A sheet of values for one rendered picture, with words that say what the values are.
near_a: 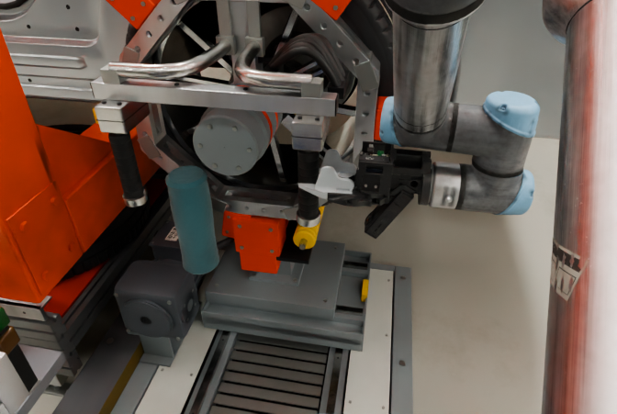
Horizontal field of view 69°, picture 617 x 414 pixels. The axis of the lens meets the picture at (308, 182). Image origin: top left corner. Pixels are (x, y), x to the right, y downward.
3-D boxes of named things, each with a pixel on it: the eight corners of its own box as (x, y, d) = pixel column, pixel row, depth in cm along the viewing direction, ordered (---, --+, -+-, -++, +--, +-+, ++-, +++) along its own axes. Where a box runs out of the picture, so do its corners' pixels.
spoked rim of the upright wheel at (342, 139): (324, 174, 138) (411, 24, 110) (311, 220, 119) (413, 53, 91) (173, 101, 134) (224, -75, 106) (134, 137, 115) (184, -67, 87)
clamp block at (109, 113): (151, 113, 85) (145, 86, 82) (127, 135, 77) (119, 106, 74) (126, 111, 86) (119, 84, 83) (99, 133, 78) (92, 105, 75)
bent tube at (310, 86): (336, 61, 87) (338, 2, 81) (320, 99, 71) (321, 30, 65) (248, 55, 89) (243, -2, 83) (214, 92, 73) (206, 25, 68)
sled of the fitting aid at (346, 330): (369, 270, 165) (372, 250, 160) (362, 353, 135) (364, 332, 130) (239, 253, 173) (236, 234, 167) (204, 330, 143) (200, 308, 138)
